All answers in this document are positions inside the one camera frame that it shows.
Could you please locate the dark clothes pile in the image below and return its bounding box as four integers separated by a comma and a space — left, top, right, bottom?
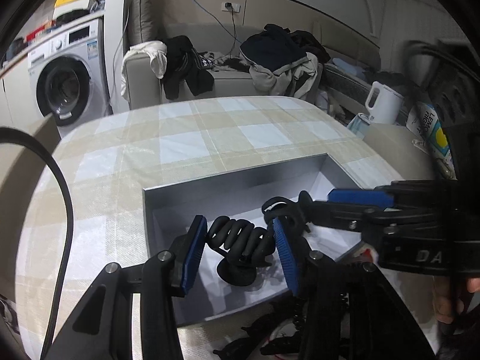
240, 24, 330, 99

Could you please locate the white electric kettle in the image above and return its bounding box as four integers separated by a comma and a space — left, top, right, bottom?
364, 81, 404, 125

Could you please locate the black cable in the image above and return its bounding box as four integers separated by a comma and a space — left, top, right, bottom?
0, 127, 75, 360

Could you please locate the checkered beige tablecloth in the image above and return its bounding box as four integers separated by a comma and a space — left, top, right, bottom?
14, 95, 440, 360

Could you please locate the right human hand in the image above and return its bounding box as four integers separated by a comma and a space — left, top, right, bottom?
430, 275, 480, 324

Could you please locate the grey striped cushion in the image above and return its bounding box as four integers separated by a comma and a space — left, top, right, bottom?
127, 0, 158, 46

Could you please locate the grey open box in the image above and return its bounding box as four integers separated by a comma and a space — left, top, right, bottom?
141, 152, 365, 327

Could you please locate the black jacket on sofa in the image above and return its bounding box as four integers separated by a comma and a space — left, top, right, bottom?
161, 35, 214, 100

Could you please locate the lemon drink carton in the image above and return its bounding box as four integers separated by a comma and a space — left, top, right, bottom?
406, 102, 456, 179

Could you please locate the grey sofa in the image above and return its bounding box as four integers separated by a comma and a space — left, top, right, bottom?
123, 22, 376, 112

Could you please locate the white garment on armrest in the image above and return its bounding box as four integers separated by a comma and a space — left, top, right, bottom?
120, 41, 168, 109

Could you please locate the wall power socket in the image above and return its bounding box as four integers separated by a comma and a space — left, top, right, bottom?
221, 2, 241, 13

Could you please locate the black bow hair tie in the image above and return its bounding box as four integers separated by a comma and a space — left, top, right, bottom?
260, 196, 313, 241

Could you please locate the white washing machine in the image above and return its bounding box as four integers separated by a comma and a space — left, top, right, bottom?
28, 17, 112, 137

